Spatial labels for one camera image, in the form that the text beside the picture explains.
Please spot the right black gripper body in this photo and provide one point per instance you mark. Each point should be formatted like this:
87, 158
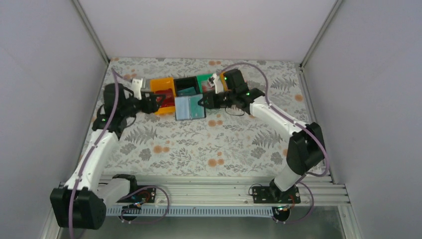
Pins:
217, 103

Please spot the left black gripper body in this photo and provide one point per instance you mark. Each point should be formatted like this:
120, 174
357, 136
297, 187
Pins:
146, 108

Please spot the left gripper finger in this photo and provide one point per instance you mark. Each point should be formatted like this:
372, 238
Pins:
166, 106
161, 95

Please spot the teal card with chip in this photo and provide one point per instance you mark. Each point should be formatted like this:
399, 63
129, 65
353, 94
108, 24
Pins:
197, 112

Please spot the black leather card holder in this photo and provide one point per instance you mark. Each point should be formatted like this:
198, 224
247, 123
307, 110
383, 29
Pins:
187, 108

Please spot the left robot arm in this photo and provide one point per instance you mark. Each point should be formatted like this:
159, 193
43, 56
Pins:
81, 203

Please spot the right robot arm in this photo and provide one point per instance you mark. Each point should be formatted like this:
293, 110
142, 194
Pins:
306, 146

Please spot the red VIP cards stack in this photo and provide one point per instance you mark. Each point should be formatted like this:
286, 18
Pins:
169, 93

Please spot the white red-circle cards stack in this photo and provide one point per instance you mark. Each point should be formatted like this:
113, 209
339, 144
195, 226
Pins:
206, 86

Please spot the teal cards stack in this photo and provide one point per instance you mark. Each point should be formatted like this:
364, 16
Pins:
191, 91

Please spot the near orange bin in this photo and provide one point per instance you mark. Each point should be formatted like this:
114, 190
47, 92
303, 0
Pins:
165, 89

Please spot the orange bin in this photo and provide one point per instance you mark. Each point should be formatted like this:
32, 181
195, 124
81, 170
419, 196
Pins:
222, 85
165, 89

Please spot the far orange bin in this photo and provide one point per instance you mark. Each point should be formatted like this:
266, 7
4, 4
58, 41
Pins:
222, 85

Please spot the green bin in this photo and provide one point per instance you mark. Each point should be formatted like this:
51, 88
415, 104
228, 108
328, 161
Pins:
203, 77

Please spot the black bin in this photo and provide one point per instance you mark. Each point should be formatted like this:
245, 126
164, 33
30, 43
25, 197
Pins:
186, 82

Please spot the floral table mat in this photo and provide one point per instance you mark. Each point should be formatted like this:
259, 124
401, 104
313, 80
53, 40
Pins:
222, 144

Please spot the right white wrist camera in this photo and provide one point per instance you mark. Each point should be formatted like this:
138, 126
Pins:
215, 82

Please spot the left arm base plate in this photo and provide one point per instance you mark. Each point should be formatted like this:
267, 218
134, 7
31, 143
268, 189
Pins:
143, 194

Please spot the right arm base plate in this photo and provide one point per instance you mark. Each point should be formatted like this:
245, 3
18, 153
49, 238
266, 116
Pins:
268, 195

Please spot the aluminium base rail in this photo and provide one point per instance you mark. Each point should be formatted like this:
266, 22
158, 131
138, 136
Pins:
233, 191

